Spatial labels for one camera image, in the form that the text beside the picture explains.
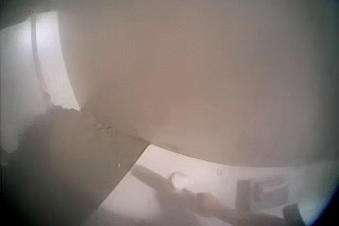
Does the dark long tool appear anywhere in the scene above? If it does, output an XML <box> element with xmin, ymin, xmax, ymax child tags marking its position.
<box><xmin>133</xmin><ymin>166</ymin><xmax>199</xmax><ymax>201</ymax></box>

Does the black object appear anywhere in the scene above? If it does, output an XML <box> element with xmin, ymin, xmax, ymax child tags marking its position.
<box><xmin>282</xmin><ymin>204</ymin><xmax>301</xmax><ymax>225</ymax></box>

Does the white round knob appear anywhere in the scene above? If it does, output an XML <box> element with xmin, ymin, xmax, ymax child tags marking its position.
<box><xmin>169</xmin><ymin>172</ymin><xmax>190</xmax><ymax>190</ymax></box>

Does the person's left hand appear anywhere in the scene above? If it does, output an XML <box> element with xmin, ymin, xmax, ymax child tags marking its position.
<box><xmin>185</xmin><ymin>191</ymin><xmax>233</xmax><ymax>220</ymax></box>

